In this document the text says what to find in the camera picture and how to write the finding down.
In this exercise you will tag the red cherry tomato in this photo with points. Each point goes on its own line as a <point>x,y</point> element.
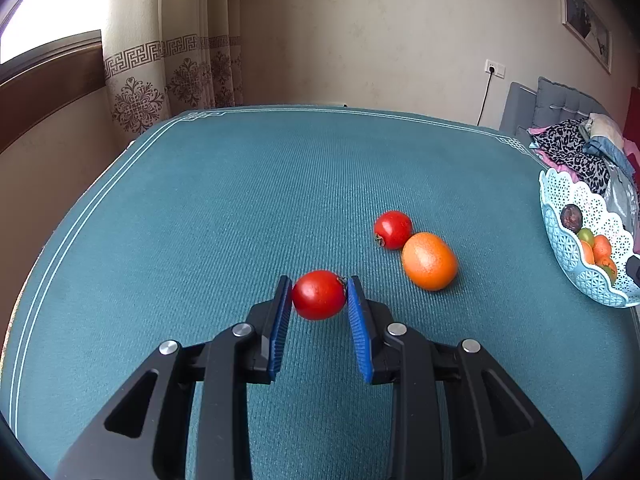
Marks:
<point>319,295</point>
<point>394,230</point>

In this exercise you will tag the large tangerine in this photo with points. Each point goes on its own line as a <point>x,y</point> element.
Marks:
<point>608,263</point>

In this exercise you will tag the beige patterned curtain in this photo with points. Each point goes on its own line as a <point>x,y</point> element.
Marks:
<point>170,45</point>

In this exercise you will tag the grey padded chair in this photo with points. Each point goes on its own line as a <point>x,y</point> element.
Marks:
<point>520,107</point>

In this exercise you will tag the light blue lattice basket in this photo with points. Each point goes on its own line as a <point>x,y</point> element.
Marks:
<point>565,255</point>

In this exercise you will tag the green tomato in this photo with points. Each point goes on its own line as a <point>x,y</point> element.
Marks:
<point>609,275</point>
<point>585,236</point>

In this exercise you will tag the large oval orange kumquat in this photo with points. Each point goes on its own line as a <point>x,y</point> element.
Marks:
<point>587,254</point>

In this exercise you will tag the folded light blue clothes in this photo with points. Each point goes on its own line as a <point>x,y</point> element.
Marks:
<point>605,140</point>

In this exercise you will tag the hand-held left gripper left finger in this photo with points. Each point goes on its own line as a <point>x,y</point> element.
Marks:
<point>280,327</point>

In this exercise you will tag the leopard print cloth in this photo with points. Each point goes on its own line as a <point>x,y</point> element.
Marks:
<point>575,152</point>

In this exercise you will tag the white wall outlet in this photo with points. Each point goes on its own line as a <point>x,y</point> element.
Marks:
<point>494,68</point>

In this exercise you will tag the small oval orange kumquat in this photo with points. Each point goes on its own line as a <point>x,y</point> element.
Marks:
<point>430,261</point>

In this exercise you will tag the dark wrinkled passion fruit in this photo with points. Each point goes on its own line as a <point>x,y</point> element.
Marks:
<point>571,217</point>

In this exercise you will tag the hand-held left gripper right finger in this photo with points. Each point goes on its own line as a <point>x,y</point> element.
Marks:
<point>358,330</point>

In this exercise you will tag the framed wall picture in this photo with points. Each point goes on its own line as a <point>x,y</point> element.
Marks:
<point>585,22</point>

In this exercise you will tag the brown wooden window frame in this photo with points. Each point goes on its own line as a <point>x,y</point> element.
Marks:
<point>45,85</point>

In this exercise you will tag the small tangerine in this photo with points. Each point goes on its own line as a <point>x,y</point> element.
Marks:
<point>602,246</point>

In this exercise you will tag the window pane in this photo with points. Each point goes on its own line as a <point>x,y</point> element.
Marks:
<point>45,5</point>

